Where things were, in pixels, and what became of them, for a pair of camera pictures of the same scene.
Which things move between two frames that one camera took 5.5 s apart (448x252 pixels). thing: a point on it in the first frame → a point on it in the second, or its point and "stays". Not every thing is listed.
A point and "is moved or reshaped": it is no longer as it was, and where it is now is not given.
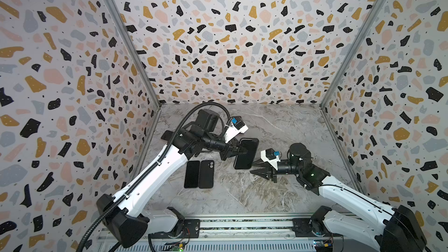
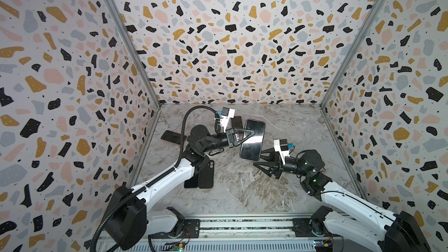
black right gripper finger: (261, 164) → (269, 154)
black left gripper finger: (232, 145) → (252, 132)
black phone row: (192, 174) stays
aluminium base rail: (249, 233) stays
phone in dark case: (167, 135) stays
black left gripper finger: (235, 152) → (250, 135)
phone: (245, 161) is moved or reshaped
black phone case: (206, 174) stays
